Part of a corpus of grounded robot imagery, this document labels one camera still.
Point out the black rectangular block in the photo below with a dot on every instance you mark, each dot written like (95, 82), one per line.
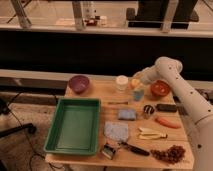
(166, 107)

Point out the white lidded jar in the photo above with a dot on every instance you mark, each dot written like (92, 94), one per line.
(121, 82)

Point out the thin dark stick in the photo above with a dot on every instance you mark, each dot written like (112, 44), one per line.
(118, 103)

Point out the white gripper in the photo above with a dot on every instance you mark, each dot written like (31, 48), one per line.
(148, 75)

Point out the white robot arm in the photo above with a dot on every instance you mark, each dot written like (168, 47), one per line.
(195, 104)

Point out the clear blue plastic cup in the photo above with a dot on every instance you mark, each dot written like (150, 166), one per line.
(138, 93)

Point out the purple bowl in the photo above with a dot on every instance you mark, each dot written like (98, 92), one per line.
(79, 83)

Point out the yellow banana peel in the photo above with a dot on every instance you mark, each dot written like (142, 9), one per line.
(150, 134)

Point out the green plastic tray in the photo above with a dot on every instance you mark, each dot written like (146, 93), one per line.
(75, 127)

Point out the blue grey cloth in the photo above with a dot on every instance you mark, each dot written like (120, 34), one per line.
(116, 131)

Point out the brown dried fruit pile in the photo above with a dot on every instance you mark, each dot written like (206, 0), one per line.
(172, 155)

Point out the orange bowl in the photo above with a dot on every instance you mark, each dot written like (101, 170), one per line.
(160, 88)

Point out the black chair base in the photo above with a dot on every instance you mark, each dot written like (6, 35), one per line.
(4, 109)

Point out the orange carrot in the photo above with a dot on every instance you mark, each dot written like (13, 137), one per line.
(166, 123)

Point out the yellow apple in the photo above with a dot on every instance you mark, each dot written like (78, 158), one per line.
(134, 83)

